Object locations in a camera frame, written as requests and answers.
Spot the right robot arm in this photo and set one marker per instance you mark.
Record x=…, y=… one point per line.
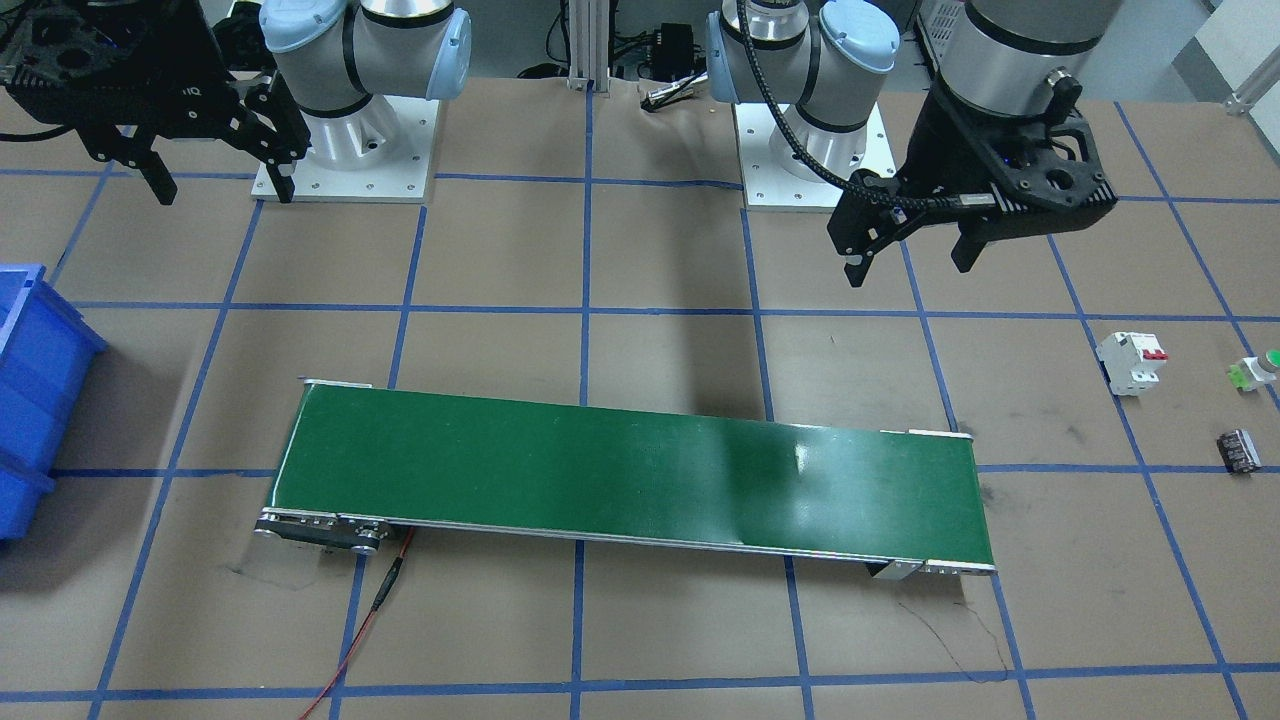
x=336, y=100

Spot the silver metal connector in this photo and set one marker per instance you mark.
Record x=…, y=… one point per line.
x=678, y=91

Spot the aluminium frame post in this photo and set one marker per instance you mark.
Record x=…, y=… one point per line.
x=590, y=45

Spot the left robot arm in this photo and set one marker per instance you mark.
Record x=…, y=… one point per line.
x=820, y=72

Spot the blue plastic bin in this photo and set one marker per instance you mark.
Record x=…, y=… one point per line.
x=46, y=350

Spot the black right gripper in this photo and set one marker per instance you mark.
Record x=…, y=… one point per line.
x=205, y=97

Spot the black capacitor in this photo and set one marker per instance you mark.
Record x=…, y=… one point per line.
x=1238, y=453

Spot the white circuit breaker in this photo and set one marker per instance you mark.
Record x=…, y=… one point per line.
x=1131, y=362

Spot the green push button switch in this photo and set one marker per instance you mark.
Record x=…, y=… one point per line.
x=1254, y=372

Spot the green conveyor belt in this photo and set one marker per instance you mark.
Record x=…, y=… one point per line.
x=360, y=459

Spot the black power adapter box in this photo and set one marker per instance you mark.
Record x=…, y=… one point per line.
x=673, y=52

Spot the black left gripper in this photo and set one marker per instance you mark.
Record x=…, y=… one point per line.
x=942, y=145

